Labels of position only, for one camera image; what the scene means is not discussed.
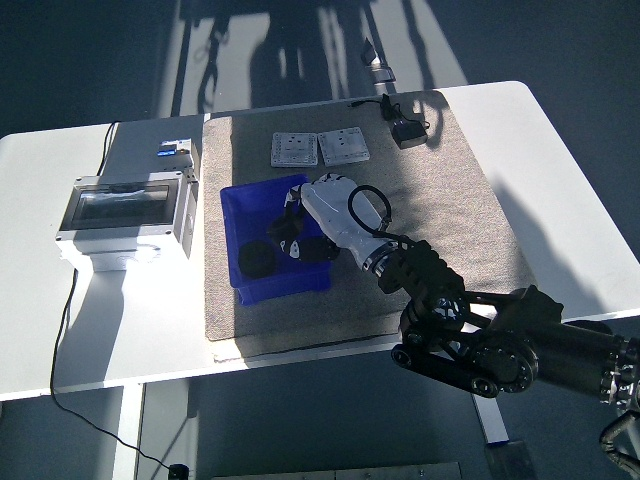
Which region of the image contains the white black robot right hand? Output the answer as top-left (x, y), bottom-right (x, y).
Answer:
top-left (267, 172), bottom-right (397, 264)

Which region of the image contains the black plastic nut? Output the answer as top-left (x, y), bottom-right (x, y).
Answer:
top-left (237, 241), bottom-right (277, 279)

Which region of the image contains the blue plastic box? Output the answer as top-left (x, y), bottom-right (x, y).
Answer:
top-left (219, 173), bottom-right (334, 307)

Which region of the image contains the white distribution box clear lid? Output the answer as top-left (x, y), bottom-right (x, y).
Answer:
top-left (54, 169), bottom-right (201, 272)

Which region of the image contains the white square socket plate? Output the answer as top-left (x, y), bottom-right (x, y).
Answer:
top-left (317, 125), bottom-right (372, 167)
top-left (269, 130), bottom-right (320, 168)

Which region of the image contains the grey-brown table mat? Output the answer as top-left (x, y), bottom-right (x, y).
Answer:
top-left (202, 89), bottom-right (531, 357)

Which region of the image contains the circuit breaker with blue label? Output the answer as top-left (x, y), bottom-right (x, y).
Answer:
top-left (156, 138), bottom-right (202, 174)

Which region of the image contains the white table leg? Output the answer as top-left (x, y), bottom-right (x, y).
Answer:
top-left (469, 389), bottom-right (511, 446)
top-left (112, 382), bottom-right (146, 480)

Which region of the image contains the black cable loop on hand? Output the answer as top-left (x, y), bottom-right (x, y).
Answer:
top-left (346, 185), bottom-right (401, 242)

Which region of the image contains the black power adapter with cord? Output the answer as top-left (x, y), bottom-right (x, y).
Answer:
top-left (348, 93), bottom-right (432, 150)

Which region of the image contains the thin black cable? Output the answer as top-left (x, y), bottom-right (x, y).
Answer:
top-left (49, 269), bottom-right (174, 471)
top-left (97, 121), bottom-right (120, 176)

